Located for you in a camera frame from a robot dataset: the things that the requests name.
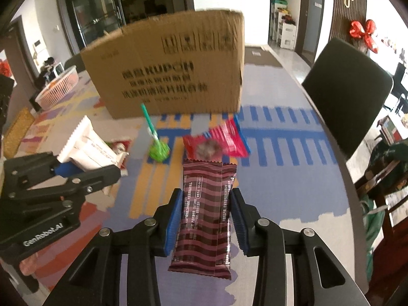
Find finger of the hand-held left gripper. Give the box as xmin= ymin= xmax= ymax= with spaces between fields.
xmin=19 ymin=165 xmax=122 ymax=206
xmin=3 ymin=151 xmax=79 ymax=198

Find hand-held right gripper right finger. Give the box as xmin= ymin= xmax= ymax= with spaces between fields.
xmin=229 ymin=187 xmax=370 ymax=306

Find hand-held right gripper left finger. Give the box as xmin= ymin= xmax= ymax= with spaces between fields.
xmin=41 ymin=188 xmax=184 ymax=306

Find white snack packet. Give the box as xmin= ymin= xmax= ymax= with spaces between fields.
xmin=57 ymin=115 xmax=130 ymax=179

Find maroon striped snack packet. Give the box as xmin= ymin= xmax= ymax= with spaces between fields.
xmin=168 ymin=161 xmax=238 ymax=280

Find brown cardboard box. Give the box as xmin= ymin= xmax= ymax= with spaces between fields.
xmin=80 ymin=9 xmax=246 ymax=119

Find small red snack packet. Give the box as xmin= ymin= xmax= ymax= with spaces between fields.
xmin=107 ymin=139 xmax=131 ymax=157

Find yellow woven box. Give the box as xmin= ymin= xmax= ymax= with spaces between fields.
xmin=3 ymin=107 xmax=35 ymax=158

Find green lollipop with teal stick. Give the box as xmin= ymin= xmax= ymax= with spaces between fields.
xmin=140 ymin=103 xmax=171 ymax=163

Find pink plastic basket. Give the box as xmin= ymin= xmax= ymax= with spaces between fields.
xmin=35 ymin=65 xmax=79 ymax=110

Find red pink snack packet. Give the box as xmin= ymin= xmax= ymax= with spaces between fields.
xmin=182 ymin=115 xmax=252 ymax=163

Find dark upholstered chair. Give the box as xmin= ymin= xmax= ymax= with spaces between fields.
xmin=301 ymin=37 xmax=394 ymax=160
xmin=65 ymin=53 xmax=86 ymax=71

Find brown entrance door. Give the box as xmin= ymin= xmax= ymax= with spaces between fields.
xmin=0 ymin=17 xmax=35 ymax=80

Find teal bag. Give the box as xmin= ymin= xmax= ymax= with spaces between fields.
xmin=360 ymin=196 xmax=388 ymax=281

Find wooden chair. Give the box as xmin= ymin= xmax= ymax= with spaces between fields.
xmin=354 ymin=147 xmax=408 ymax=249

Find black framed glass door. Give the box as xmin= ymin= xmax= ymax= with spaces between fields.
xmin=54 ymin=0 xmax=128 ymax=56

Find dark green cloth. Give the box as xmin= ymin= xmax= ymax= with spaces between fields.
xmin=368 ymin=142 xmax=408 ymax=195

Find white shelf unit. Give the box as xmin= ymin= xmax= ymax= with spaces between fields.
xmin=270 ymin=0 xmax=298 ymax=50

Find grey room door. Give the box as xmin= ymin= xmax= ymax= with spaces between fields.
xmin=300 ymin=0 xmax=324 ymax=59

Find black upright piano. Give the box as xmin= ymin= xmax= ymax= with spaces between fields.
xmin=391 ymin=62 xmax=408 ymax=101

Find red heart balloons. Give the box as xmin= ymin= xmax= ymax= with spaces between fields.
xmin=349 ymin=19 xmax=380 ymax=55

